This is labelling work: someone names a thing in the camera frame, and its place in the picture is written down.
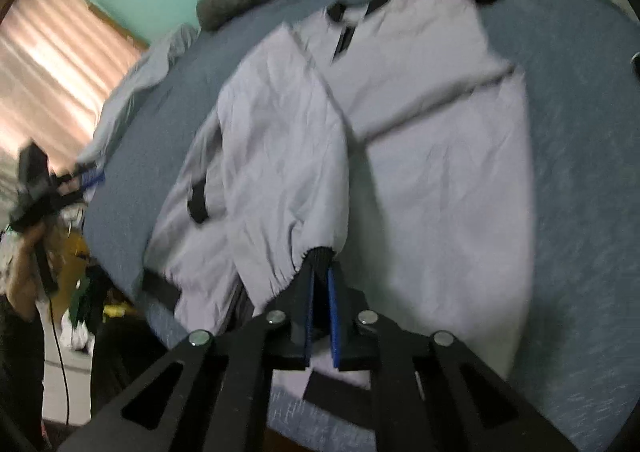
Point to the pink curtain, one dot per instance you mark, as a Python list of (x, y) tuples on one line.
[(65, 57)]

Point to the green item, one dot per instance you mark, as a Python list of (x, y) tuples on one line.
[(82, 297)]

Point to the wooden window frame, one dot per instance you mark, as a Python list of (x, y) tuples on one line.
[(120, 27)]

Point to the cardboard box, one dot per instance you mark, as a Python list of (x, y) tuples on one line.
[(75, 262)]

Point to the blue-grey bed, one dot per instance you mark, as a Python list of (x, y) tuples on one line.
[(575, 182)]

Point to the light grey blanket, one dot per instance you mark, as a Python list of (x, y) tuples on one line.
[(145, 77)]

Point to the grey jacket with black trim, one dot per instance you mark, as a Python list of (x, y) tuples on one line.
[(425, 182)]

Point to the person's left forearm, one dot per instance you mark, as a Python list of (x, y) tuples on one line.
[(20, 372)]

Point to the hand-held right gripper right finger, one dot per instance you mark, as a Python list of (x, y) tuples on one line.
[(334, 317)]

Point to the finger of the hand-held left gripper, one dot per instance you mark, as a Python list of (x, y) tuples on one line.
[(92, 180)]

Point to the person's left hand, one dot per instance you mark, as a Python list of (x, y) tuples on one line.
[(25, 272)]

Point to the yellow item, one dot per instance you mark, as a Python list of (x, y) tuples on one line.
[(112, 311)]

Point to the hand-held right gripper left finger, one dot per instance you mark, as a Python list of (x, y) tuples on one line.
[(308, 312)]

